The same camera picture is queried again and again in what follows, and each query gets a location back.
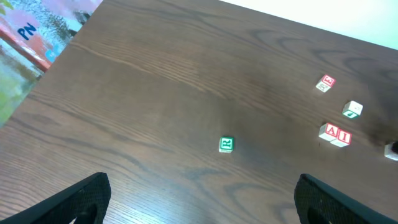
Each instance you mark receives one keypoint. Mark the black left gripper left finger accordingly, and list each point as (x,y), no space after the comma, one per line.
(84,202)

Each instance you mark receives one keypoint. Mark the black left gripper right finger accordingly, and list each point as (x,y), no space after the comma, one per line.
(317,202)

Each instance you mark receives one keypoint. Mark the red letter I block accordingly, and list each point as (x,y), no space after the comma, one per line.
(343,139)

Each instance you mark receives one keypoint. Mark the red letter A block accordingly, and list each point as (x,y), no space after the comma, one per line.
(328,132)

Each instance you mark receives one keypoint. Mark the blue letter P block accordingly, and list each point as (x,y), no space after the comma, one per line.
(391,151)

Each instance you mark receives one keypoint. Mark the green number 4 block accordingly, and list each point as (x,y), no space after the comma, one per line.
(352,109)

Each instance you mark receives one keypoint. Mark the green letter R block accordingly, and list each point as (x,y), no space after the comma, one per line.
(226,144)

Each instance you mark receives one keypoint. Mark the red number 3 block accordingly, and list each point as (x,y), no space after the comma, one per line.
(325,83)

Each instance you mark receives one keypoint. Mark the colourful poster board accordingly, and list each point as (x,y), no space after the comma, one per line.
(33,34)

